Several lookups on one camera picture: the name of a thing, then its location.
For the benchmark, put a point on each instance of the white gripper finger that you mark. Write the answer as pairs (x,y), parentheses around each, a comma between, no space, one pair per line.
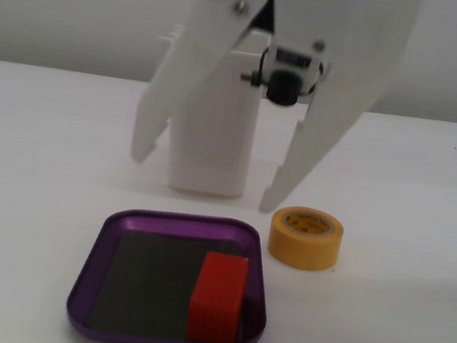
(199,54)

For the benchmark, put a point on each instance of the red block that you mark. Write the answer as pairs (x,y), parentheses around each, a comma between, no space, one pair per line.
(217,300)

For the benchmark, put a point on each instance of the white plastic container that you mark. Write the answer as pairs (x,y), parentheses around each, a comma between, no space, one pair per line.
(217,135)

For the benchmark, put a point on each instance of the yellow tape roll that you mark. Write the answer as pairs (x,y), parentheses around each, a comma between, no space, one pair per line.
(303,246)

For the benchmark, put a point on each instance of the purple metal tray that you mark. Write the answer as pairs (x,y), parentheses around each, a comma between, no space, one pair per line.
(142,279)

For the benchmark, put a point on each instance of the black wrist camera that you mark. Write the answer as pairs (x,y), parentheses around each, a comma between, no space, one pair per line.
(285,87)

